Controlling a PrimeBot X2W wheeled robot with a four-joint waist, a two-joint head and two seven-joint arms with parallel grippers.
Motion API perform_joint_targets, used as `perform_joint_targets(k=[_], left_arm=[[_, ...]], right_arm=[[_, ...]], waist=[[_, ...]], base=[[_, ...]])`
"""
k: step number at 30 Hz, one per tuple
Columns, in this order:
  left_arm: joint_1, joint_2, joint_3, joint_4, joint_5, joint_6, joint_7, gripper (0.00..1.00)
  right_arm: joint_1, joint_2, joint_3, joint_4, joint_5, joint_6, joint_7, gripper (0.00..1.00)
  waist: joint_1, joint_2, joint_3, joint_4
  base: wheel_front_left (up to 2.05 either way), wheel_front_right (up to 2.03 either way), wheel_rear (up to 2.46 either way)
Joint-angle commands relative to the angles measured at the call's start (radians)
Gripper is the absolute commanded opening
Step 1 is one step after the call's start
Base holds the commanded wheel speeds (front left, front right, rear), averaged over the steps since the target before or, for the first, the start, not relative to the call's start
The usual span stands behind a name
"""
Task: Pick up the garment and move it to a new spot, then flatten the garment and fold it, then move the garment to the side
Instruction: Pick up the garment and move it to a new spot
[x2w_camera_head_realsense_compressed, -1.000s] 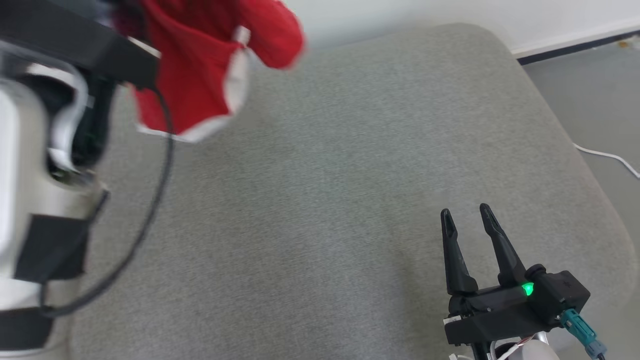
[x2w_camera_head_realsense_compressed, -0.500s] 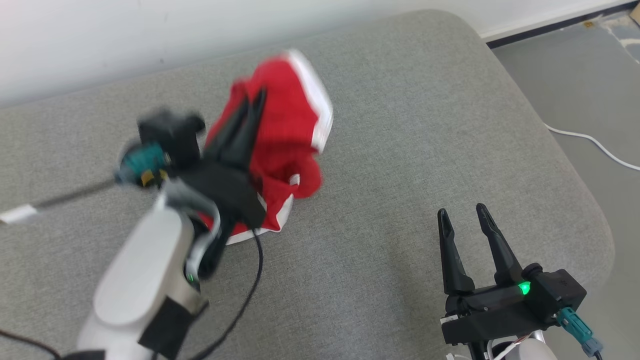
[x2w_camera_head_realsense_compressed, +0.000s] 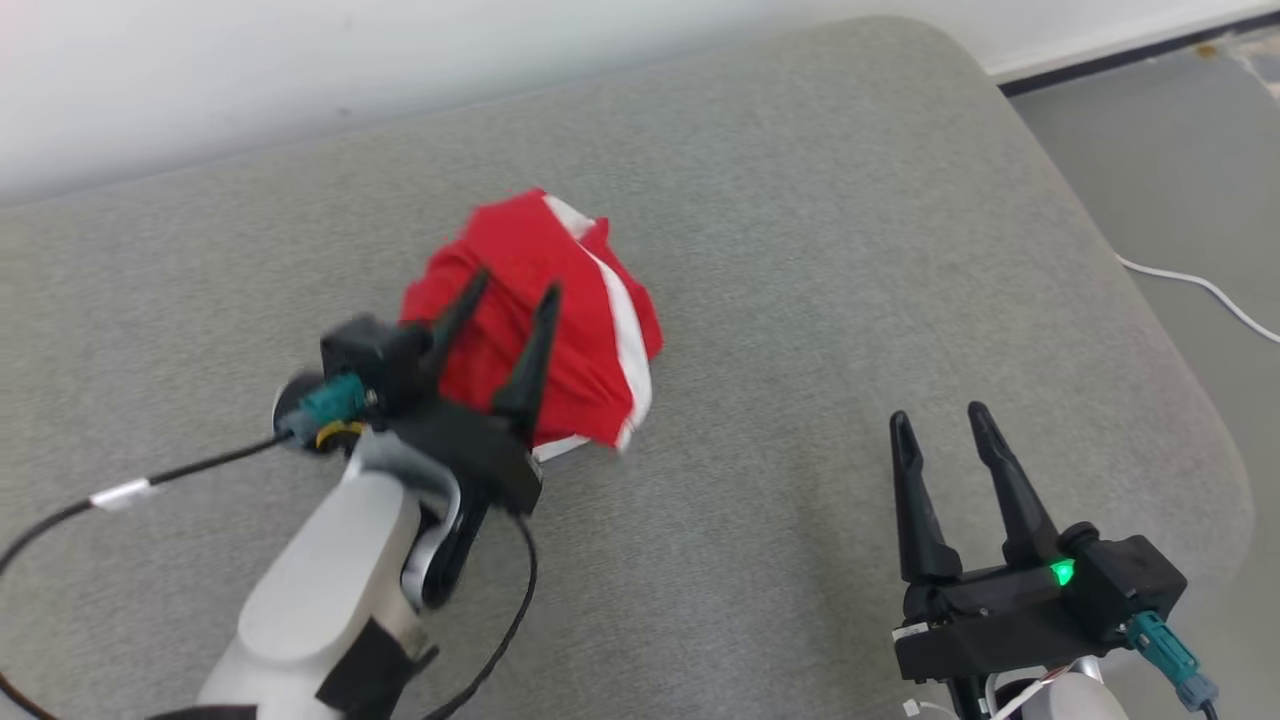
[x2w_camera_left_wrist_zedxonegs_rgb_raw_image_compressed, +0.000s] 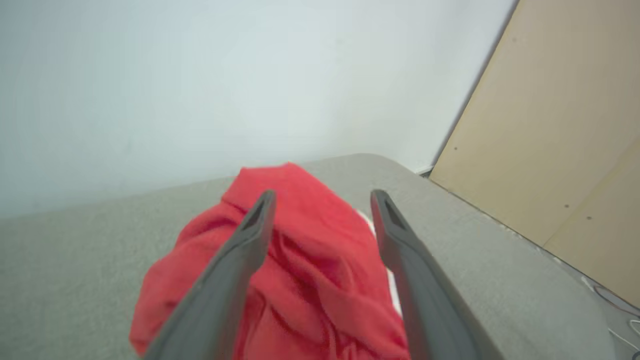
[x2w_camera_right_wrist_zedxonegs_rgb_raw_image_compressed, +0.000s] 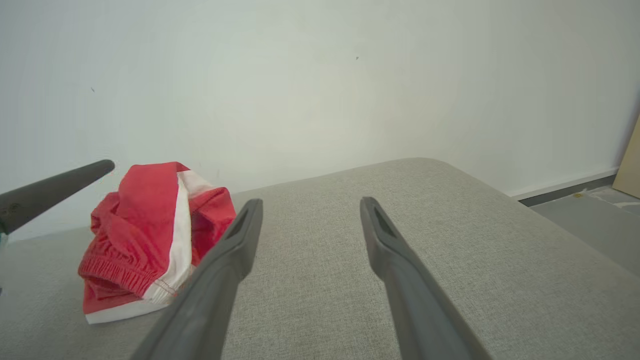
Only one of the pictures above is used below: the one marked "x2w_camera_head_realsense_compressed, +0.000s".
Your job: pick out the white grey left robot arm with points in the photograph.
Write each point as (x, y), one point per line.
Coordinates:
(320, 580)

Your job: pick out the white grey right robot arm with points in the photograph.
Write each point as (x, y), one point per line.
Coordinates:
(1070, 702)

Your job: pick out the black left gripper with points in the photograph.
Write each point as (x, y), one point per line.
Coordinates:
(480, 455)

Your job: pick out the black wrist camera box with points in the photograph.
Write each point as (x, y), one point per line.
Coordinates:
(1130, 580)
(360, 350)

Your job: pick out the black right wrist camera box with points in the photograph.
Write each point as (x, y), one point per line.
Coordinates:
(1130, 580)

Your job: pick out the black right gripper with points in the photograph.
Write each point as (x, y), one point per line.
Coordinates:
(1000, 620)

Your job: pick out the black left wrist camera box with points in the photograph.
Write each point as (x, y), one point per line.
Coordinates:
(360, 350)

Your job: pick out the grey fabric sofa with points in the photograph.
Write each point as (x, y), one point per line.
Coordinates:
(800, 250)

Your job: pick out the black baseboard strip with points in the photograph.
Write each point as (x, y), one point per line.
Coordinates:
(1100, 63)

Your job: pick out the red shorts with white stripe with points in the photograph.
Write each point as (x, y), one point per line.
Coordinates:
(505, 245)

